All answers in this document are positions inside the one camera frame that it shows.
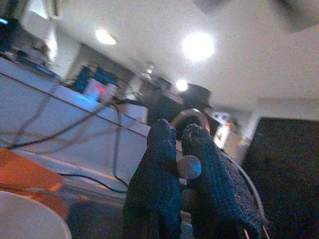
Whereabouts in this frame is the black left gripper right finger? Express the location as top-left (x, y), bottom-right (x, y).
top-left (181, 123), bottom-right (270, 239)

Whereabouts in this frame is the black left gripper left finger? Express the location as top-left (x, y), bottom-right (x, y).
top-left (123, 118), bottom-right (182, 239)

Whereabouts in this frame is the white bowl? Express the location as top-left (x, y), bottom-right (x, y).
top-left (0, 190), bottom-right (73, 239)

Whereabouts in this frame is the metal sink faucet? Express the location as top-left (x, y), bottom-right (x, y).
top-left (171, 108), bottom-right (210, 132)

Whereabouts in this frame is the black round object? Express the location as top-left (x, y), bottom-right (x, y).
top-left (179, 83), bottom-right (213, 110)

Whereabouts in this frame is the round ceiling light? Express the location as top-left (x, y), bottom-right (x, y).
top-left (175, 79), bottom-right (189, 92)
top-left (96, 29), bottom-right (117, 45)
top-left (182, 32), bottom-right (215, 62)

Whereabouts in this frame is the white device with red light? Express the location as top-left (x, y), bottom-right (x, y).
top-left (84, 78), bottom-right (118, 103)

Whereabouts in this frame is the orange bowl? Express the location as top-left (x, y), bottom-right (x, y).
top-left (0, 147), bottom-right (63, 192)

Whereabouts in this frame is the white cable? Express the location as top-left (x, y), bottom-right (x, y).
top-left (220, 151), bottom-right (266, 221)

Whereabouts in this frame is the black power cable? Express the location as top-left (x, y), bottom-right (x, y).
top-left (0, 82), bottom-right (129, 194)

